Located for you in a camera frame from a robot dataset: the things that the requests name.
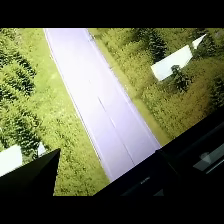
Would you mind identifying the silver frame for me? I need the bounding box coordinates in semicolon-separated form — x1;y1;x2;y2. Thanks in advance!
192;142;224;175

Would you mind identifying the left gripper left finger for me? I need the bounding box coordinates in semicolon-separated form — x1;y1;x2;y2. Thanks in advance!
0;148;62;197

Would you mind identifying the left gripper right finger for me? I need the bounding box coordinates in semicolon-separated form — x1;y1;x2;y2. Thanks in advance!
155;149;224;197

